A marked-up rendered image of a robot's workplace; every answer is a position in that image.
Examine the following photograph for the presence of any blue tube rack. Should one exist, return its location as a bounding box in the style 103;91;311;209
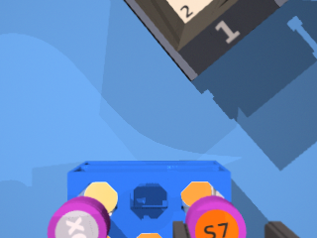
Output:
67;161;231;238

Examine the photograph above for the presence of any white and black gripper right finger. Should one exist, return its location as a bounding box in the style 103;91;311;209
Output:
264;221;300;238

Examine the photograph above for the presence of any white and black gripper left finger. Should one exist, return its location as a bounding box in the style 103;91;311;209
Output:
172;220;191;238

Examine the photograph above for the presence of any blue bench mat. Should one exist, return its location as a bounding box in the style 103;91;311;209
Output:
0;0;317;238

